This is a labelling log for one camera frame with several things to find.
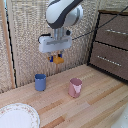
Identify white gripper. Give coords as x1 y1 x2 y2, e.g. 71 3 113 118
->
38 33 73 63

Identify orange toast piece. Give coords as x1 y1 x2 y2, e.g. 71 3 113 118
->
52 55 65 65

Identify woven bamboo screen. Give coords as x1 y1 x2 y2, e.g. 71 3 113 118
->
0 0 128 94

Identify blue cup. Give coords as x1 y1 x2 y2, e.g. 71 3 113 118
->
34 73 47 92

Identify pink cup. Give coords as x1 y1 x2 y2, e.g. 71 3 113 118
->
68 77 83 99

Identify dark wooden drawer cabinet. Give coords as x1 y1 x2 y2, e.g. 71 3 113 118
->
87 9 128 83

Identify white floral plate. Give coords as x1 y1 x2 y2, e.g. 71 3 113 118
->
0 102 41 128

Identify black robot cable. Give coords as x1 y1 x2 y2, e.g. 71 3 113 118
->
71 14 127 41

